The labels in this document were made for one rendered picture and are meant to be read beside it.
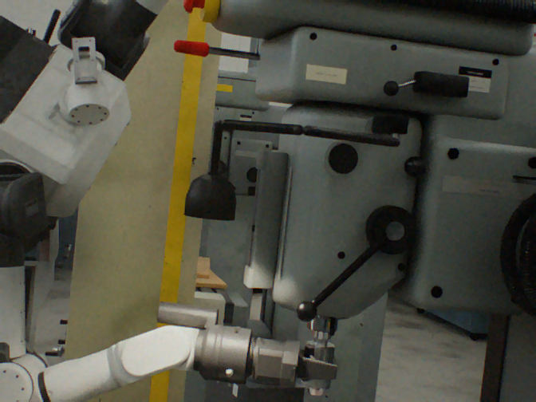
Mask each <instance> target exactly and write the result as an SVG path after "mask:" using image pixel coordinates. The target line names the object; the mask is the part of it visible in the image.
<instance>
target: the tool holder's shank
mask: <svg viewBox="0 0 536 402"><path fill-rule="evenodd" d="M311 337H313V343H314V344H317V345H327V344H328V340H329V339H331V336H330V335H329V333H323V332H317V331H312V334H311Z"/></svg>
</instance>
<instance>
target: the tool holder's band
mask: <svg viewBox="0 0 536 402"><path fill-rule="evenodd" d="M305 348H306V349H307V350H309V351H313V353H324V354H329V353H334V350H335V345H334V344H332V343H330V342H328V344H327V345H317V344H314V343H313V341H307V342H306V343H305Z"/></svg>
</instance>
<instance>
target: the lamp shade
mask: <svg viewBox="0 0 536 402"><path fill-rule="evenodd" d="M235 209H236V197H235V190H234V185H233V183H232V182H230V181H229V180H228V179H227V178H226V177H224V176H221V175H220V174H211V173H207V175H201V176H199V177H198V178H196V179H194V180H193V181H192V183H191V186H190V187H189V188H188V190H187V194H186V198H185V205H184V213H183V214H184V215H187V216H191V217H197V218H203V219H210V220H219V221H234V220H235Z"/></svg>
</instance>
